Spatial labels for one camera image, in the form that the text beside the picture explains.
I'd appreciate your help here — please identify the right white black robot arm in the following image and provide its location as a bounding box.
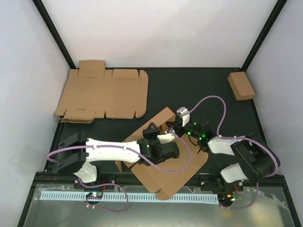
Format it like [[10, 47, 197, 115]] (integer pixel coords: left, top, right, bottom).
[[166, 117, 280, 191]]

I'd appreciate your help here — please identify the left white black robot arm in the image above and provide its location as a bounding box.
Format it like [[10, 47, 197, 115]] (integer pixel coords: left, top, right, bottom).
[[57, 123, 179, 189]]

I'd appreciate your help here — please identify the folded small cardboard box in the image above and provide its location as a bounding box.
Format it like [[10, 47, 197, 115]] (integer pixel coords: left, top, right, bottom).
[[228, 71, 255, 101]]

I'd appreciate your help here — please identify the stack of flat cardboard blanks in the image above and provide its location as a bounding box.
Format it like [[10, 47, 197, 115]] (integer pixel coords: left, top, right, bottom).
[[54, 60, 149, 123]]

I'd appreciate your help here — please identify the metal front plate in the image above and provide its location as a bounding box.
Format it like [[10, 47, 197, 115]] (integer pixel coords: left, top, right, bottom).
[[19, 185, 296, 227]]

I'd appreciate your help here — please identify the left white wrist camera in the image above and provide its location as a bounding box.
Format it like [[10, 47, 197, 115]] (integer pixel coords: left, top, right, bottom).
[[157, 133, 177, 144]]

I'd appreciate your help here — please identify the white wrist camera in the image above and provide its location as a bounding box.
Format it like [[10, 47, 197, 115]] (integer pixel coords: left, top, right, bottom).
[[157, 133, 177, 144], [177, 107, 190, 127]]

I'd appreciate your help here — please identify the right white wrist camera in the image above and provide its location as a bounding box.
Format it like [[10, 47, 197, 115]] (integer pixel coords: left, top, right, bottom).
[[177, 107, 190, 127]]

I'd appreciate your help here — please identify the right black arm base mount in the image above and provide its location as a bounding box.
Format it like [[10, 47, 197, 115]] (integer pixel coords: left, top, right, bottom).
[[199, 175, 244, 192]]

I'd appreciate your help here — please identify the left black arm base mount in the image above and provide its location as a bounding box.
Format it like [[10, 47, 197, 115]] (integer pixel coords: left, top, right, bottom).
[[71, 174, 117, 191]]

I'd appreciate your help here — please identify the black aluminium rail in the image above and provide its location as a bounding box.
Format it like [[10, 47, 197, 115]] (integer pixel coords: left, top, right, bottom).
[[33, 172, 286, 186]]

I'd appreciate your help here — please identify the right black frame post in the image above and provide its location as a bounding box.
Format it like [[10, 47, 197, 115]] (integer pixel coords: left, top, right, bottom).
[[241, 0, 287, 72]]

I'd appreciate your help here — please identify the black frame post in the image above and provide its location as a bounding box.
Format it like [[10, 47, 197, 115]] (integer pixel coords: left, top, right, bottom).
[[241, 0, 287, 72], [32, 0, 77, 69]]

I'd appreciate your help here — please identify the white slotted cable duct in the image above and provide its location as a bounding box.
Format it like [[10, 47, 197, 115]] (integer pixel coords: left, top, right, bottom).
[[39, 191, 219, 205]]

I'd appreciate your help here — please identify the left black frame post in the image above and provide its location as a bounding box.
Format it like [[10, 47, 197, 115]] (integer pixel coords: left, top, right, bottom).
[[32, 0, 77, 69]]

